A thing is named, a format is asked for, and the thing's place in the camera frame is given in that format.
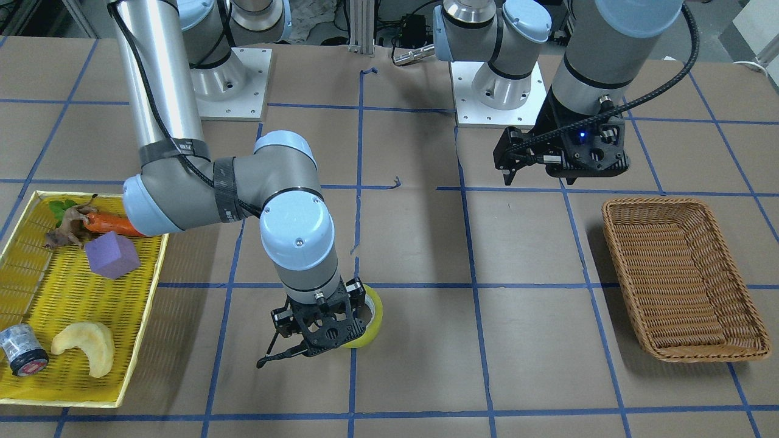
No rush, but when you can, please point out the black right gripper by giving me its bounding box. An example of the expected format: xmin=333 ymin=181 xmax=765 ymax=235
xmin=256 ymin=280 xmax=368 ymax=369

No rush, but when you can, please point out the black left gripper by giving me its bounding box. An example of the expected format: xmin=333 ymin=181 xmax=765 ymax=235
xmin=534 ymin=92 xmax=631 ymax=185

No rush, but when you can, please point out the yellow clear tape roll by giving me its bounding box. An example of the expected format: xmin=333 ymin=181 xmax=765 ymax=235
xmin=342 ymin=285 xmax=384 ymax=349

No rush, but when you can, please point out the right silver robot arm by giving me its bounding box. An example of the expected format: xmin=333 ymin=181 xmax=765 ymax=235
xmin=107 ymin=1 xmax=380 ymax=367

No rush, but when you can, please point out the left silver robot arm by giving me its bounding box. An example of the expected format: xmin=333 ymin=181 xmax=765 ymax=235
xmin=433 ymin=1 xmax=699 ymax=186

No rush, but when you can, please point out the brown wicker basket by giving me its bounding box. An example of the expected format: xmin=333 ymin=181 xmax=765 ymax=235
xmin=601 ymin=197 xmax=772 ymax=363

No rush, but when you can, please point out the beige toy croissant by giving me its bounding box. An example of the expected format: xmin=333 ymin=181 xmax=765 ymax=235
xmin=51 ymin=321 xmax=115 ymax=379

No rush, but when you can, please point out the purple foam block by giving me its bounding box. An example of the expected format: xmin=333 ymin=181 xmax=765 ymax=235
xmin=84 ymin=232 xmax=141 ymax=280

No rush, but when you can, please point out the yellow plastic tray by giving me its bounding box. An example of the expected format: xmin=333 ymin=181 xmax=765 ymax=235
xmin=1 ymin=190 xmax=168 ymax=408

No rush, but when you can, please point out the orange toy carrot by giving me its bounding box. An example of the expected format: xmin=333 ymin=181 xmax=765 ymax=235
xmin=85 ymin=212 xmax=145 ymax=237

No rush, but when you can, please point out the brown toy root figure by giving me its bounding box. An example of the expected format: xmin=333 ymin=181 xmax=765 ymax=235
xmin=43 ymin=201 xmax=98 ymax=249

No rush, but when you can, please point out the small grey labelled can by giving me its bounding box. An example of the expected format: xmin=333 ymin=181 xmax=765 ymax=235
xmin=1 ymin=323 xmax=49 ymax=377

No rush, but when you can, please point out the green toy leaf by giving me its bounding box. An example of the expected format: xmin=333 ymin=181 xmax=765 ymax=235
xmin=47 ymin=199 xmax=76 ymax=227

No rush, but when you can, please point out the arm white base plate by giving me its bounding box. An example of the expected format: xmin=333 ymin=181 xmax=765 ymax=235
xmin=450 ymin=62 xmax=547 ymax=130
xmin=189 ymin=47 xmax=273 ymax=122

